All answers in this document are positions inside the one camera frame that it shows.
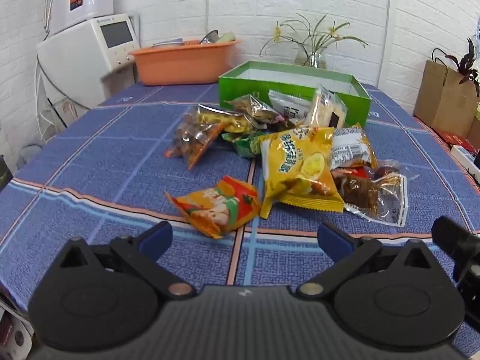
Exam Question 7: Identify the white and orange snack packet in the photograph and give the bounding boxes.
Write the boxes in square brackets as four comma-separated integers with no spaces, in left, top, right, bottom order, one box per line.
[331,123,379,170]

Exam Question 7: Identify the green snack packet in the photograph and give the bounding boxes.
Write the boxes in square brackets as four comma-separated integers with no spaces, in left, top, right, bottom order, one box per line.
[221,130,265,158]

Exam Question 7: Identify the grey corrugated hose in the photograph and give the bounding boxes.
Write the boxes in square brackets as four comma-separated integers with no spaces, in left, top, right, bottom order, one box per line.
[42,0,61,31]

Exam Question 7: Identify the brown paper bag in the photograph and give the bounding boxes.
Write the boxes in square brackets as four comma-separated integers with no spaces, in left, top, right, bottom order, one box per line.
[413,48,480,138]

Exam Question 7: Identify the cream wafer packet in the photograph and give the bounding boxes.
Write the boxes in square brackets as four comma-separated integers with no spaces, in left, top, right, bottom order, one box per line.
[303,85,349,128]

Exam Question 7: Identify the orange plastic basin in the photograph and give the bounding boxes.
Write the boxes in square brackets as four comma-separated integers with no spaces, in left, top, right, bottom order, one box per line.
[128,38,243,86]

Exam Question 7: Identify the dark red snack packet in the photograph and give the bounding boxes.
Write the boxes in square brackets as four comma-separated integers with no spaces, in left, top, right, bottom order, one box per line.
[369,160,421,183]

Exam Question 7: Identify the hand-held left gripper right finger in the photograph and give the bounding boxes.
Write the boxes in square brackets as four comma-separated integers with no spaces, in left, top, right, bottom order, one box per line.
[295,222,434,301]

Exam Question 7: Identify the glass vase with yellow flowers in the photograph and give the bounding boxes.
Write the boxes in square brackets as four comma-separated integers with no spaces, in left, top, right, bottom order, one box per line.
[259,13,370,69]

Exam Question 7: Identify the small yellow snack packet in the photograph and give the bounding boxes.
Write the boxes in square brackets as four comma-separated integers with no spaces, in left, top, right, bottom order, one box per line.
[195,106,256,134]

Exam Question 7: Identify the white wall pipe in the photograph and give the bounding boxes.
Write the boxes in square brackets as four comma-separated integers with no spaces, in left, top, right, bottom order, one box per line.
[376,0,399,88]

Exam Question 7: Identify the white appliance with screen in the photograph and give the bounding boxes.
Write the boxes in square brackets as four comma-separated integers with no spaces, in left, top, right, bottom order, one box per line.
[36,13,142,103]

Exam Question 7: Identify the large yellow snack packet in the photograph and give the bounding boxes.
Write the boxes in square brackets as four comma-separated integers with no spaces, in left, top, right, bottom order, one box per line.
[259,126,344,220]

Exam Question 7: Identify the red flat box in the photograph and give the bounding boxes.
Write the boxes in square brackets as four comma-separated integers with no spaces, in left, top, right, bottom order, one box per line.
[434,129,480,151]

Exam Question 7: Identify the green cardboard box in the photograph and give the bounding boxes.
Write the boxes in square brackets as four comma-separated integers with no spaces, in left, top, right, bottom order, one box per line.
[218,61,372,128]

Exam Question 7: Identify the white flat box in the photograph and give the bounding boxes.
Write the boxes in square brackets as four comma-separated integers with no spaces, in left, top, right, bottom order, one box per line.
[450,145,480,170]

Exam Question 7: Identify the clear packet of brown nuts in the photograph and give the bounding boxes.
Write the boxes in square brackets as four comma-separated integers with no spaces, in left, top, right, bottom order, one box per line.
[165,105,225,170]

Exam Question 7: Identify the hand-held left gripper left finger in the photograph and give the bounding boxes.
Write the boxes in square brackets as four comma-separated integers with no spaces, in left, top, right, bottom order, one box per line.
[56,221,197,301]

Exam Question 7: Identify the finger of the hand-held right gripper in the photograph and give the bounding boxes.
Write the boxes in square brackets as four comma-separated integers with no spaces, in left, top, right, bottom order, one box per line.
[431,215,480,261]

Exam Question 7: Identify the dark purple plant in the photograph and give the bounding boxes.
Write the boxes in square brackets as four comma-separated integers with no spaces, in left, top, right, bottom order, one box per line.
[444,37,480,97]

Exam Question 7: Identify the clear packet of brown meat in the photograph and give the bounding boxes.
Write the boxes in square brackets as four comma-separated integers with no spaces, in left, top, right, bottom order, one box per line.
[332,168,410,228]

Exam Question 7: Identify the blue checked tablecloth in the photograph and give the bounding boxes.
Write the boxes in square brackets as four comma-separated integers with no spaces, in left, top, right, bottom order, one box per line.
[0,80,480,360]

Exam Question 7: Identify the snack packets in basin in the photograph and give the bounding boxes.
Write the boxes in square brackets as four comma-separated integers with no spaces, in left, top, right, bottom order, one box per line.
[199,29,222,45]

